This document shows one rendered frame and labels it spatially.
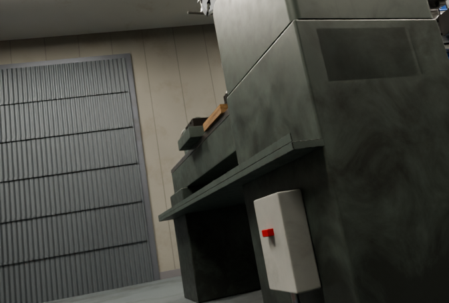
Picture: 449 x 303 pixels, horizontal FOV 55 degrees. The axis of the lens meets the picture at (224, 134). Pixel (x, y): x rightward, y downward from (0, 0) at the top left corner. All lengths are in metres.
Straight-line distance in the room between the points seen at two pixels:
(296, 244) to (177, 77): 4.55
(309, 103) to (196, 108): 4.38
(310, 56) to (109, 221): 4.23
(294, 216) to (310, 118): 0.26
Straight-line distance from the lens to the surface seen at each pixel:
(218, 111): 1.89
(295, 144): 1.03
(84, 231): 5.16
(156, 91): 5.48
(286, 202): 1.16
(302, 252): 1.17
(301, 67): 1.13
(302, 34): 1.16
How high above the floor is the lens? 0.35
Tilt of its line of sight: 13 degrees up
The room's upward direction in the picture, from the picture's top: 10 degrees counter-clockwise
